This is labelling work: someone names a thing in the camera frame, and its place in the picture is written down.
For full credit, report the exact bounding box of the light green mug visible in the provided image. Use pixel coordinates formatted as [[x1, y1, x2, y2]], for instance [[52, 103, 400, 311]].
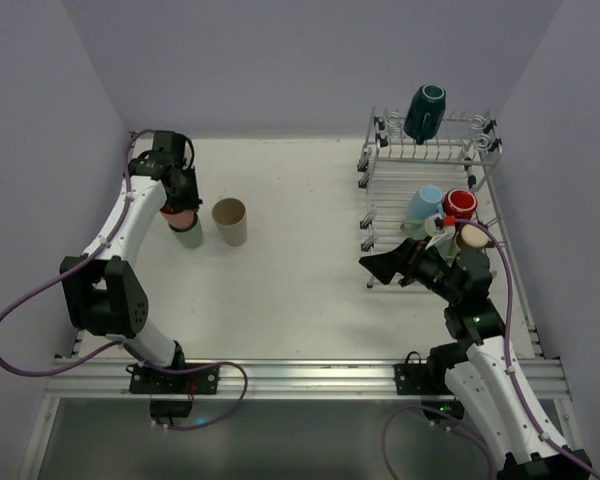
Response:
[[401, 218, 457, 260]]

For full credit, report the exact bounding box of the beige tall cup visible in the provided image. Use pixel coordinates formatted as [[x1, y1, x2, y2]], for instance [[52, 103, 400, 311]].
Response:
[[212, 198, 247, 247]]

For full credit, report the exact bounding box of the green cup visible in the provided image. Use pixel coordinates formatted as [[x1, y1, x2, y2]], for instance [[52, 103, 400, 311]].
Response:
[[169, 217, 203, 249]]

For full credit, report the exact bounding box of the dark green mug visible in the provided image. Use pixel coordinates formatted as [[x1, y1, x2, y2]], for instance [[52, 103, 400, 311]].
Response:
[[403, 84, 446, 145]]

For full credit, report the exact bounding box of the pink cup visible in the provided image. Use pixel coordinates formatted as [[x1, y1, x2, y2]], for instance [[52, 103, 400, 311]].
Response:
[[160, 210, 197, 232]]

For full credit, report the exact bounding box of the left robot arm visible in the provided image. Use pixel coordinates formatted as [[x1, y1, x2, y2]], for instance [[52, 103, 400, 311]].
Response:
[[60, 130, 203, 370]]

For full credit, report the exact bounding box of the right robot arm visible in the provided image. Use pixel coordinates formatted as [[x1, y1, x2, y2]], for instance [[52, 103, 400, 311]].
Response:
[[359, 238, 591, 479]]

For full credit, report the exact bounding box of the metal dish rack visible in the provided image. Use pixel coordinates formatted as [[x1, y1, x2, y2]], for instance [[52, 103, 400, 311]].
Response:
[[355, 105, 519, 290]]

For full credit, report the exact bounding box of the cream small cup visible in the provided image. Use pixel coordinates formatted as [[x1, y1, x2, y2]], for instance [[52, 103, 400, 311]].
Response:
[[454, 224, 490, 253]]

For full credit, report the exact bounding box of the light blue mug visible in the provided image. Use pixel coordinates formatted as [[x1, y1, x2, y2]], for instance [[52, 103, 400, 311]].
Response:
[[404, 184, 443, 223]]

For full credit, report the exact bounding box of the red mug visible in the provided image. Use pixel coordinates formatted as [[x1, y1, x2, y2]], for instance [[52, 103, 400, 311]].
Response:
[[442, 188, 478, 220]]

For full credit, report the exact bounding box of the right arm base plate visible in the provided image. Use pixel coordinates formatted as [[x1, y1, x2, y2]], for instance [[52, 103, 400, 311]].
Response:
[[393, 351, 451, 396]]

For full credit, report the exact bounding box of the aluminium mounting rail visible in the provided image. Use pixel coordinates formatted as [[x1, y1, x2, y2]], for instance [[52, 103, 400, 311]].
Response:
[[44, 358, 571, 400]]

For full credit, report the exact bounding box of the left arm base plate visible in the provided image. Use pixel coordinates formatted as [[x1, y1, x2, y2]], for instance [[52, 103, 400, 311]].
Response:
[[125, 364, 220, 396]]

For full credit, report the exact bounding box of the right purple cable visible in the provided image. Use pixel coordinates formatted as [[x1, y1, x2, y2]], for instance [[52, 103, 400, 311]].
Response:
[[383, 213, 600, 480]]

